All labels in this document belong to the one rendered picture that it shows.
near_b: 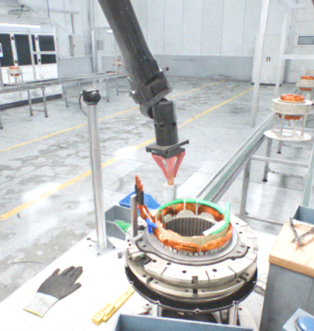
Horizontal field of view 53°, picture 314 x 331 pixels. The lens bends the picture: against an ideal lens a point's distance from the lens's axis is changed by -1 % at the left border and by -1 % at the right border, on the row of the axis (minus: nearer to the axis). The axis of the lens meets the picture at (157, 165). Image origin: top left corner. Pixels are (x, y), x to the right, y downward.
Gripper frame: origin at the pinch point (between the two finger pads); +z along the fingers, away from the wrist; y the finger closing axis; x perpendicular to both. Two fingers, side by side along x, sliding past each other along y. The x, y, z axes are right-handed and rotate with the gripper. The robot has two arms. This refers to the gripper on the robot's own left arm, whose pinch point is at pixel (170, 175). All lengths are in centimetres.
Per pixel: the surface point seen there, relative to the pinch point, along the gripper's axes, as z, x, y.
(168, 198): 5.9, -0.2, 1.8
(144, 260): 10.7, 8.7, 20.3
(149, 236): 9.9, 3.9, 13.5
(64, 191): 107, -256, -97
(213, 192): 47, -41, -77
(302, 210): 20.1, 22.2, -34.4
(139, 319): 14.4, 16.5, 29.9
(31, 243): 107, -187, -24
